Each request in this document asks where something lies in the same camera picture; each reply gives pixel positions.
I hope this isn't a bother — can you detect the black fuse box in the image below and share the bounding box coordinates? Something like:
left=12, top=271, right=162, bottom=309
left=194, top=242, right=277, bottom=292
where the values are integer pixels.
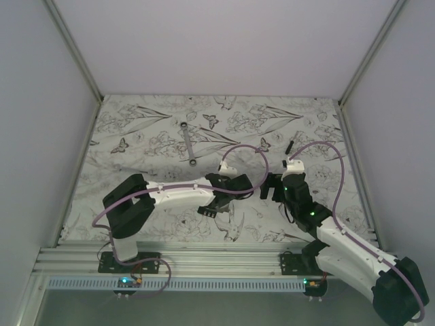
left=197, top=206, right=218, bottom=219

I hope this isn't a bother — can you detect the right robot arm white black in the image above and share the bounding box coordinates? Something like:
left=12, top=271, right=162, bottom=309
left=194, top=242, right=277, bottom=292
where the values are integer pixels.
left=260, top=173, right=430, bottom=325

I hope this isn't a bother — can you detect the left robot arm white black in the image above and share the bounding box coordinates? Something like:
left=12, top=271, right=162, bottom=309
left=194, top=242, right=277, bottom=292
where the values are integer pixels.
left=103, top=173, right=253, bottom=273

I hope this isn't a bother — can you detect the black cylindrical pen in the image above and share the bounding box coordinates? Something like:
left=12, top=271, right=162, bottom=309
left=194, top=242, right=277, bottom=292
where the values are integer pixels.
left=285, top=140, right=294, bottom=156

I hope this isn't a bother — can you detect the silver combination wrench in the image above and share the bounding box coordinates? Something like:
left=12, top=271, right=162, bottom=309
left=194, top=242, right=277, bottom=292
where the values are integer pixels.
left=180, top=122, right=196, bottom=166

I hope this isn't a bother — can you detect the right controller board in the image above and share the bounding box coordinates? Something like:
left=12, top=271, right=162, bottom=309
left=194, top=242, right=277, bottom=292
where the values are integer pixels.
left=303, top=279, right=328, bottom=297

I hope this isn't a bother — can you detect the controller board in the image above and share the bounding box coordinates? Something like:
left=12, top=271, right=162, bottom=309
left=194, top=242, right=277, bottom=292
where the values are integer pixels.
left=303, top=279, right=328, bottom=297
left=117, top=276, right=142, bottom=289

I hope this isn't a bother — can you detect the left controller board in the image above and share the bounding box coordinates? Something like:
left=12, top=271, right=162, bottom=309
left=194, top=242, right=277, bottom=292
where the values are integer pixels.
left=117, top=276, right=142, bottom=289

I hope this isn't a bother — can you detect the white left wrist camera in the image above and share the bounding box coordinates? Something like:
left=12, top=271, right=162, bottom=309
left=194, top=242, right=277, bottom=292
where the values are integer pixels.
left=218, top=161, right=237, bottom=174

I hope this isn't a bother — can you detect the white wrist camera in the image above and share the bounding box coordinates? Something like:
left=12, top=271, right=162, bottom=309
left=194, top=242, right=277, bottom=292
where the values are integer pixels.
left=218, top=161, right=237, bottom=174
left=283, top=159, right=305, bottom=174

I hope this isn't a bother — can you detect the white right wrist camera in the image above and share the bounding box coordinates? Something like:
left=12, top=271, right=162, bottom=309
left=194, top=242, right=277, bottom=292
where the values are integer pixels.
left=283, top=159, right=305, bottom=174

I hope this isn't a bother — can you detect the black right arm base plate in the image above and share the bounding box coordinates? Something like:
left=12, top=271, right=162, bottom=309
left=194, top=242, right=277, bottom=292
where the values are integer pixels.
left=279, top=251, right=323, bottom=276

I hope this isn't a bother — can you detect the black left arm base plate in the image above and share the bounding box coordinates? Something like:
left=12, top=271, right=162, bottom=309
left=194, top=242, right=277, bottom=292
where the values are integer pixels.
left=98, top=251, right=161, bottom=274

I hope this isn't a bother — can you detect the aluminium mounting rail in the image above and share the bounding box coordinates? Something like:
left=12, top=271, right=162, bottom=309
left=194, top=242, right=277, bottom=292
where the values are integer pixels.
left=31, top=241, right=306, bottom=278

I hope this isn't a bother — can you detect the white slotted cable duct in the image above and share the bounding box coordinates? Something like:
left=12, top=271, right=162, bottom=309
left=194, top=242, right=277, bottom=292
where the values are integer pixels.
left=47, top=276, right=305, bottom=293

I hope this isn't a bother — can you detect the right aluminium frame post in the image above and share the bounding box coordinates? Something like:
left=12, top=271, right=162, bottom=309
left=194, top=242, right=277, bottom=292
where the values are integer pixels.
left=338, top=0, right=408, bottom=107

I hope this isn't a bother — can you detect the aluminium frame post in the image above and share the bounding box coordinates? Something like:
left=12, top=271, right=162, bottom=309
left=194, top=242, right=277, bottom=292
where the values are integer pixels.
left=338, top=0, right=408, bottom=107
left=42, top=0, right=104, bottom=103

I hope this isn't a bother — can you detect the left aluminium frame post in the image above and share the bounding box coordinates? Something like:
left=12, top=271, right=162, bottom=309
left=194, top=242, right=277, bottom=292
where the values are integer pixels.
left=42, top=0, right=104, bottom=103

